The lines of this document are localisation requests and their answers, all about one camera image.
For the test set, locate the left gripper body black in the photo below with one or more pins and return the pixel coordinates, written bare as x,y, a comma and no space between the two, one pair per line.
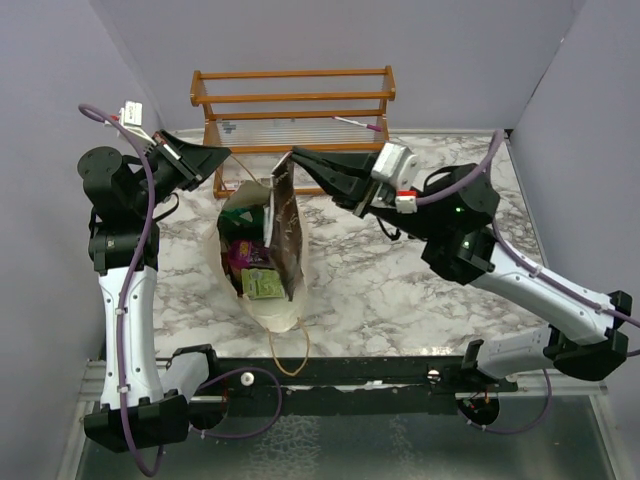
165,168

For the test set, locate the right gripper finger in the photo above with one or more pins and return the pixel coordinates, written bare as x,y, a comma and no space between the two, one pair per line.
322,175
341,161

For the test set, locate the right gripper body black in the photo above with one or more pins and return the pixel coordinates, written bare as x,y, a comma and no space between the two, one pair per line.
375,195

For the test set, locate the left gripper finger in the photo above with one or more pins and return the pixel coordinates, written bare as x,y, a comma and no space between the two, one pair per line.
207,161
186,149

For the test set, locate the green real chips bag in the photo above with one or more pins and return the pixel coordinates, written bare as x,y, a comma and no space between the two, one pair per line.
244,217

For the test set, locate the brown kettle chips bag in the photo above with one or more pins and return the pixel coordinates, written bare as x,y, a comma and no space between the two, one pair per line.
282,229

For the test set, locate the magenta candy bag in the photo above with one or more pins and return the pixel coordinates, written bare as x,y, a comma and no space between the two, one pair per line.
246,254

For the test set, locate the light green snack packet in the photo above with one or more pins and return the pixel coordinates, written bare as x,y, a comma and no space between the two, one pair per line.
261,284

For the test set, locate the beige paper bag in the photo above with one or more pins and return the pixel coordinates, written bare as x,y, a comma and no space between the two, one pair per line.
277,315

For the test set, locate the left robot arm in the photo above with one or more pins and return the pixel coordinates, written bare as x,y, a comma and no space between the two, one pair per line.
140,406

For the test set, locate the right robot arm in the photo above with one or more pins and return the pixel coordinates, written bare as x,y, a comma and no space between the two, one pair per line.
453,213

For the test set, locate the small red white box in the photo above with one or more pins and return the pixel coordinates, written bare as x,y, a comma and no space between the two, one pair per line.
232,185

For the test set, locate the pink capped white marker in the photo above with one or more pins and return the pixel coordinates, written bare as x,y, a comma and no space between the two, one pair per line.
353,122

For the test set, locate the wooden three-tier shelf rack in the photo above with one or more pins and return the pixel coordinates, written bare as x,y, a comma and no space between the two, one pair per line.
268,112

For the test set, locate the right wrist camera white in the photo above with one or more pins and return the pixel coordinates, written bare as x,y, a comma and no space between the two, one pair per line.
394,171

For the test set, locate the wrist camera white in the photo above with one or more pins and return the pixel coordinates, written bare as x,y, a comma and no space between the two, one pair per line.
394,171
130,117

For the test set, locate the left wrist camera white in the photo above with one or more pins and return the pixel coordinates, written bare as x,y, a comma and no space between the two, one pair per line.
130,117

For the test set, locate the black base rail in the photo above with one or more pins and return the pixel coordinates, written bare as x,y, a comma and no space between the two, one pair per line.
345,386

